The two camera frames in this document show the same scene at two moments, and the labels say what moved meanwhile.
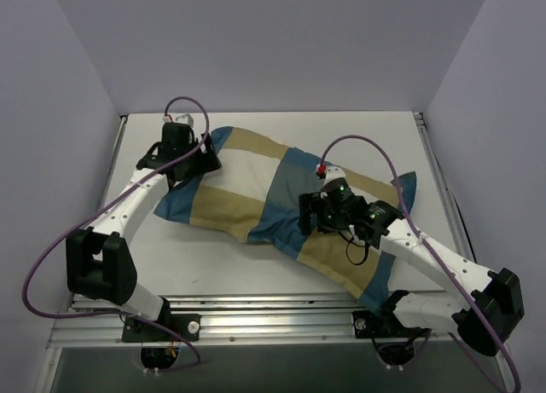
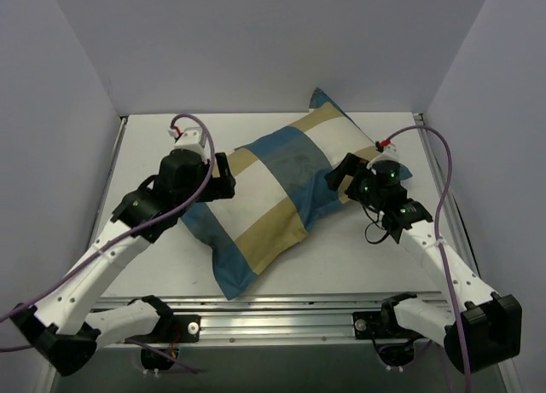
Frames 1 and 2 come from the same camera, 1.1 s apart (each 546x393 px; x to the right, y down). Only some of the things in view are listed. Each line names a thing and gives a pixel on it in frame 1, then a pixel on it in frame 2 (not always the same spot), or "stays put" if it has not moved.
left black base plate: [186, 326] stays put
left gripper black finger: [211, 160] to [222, 187]
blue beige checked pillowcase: [254, 195] to [281, 187]
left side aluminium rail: [120, 133] stays put
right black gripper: [305, 214] to [347, 173]
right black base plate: [372, 326] stays put
